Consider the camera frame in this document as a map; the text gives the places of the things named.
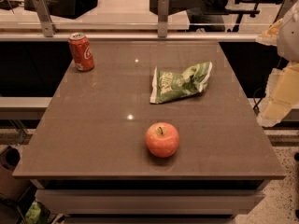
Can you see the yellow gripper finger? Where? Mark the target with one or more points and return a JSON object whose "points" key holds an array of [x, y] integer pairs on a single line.
{"points": [[282, 94], [269, 36]]}

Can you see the red apple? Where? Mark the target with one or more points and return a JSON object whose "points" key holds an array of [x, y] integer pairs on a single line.
{"points": [[162, 139]]}

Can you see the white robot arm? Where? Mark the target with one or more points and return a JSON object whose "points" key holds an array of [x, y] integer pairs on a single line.
{"points": [[288, 37]]}

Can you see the red coke can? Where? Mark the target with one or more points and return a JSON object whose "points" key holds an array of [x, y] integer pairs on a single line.
{"points": [[80, 49]]}

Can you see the black office chair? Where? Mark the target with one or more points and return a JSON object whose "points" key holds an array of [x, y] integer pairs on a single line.
{"points": [[221, 15]]}

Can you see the green chip bag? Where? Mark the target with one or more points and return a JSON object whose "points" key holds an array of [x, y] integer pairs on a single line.
{"points": [[169, 86]]}

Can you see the grey table with drawers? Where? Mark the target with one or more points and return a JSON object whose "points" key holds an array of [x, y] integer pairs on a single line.
{"points": [[104, 153]]}

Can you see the green bag under table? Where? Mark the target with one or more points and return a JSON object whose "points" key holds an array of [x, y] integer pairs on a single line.
{"points": [[36, 214]]}

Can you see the brown bin on floor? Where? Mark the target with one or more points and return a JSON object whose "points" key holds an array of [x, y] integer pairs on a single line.
{"points": [[11, 187]]}

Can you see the right metal rail bracket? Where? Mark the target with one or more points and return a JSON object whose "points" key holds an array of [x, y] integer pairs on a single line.
{"points": [[286, 5]]}

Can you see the metal rail bracket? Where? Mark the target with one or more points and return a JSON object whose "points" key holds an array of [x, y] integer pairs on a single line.
{"points": [[163, 8], [286, 5], [42, 11]]}

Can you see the middle metal rail bracket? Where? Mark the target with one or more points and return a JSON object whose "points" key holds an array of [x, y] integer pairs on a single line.
{"points": [[163, 8]]}

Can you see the left metal rail bracket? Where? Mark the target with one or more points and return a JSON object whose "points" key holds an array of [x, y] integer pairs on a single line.
{"points": [[42, 11]]}

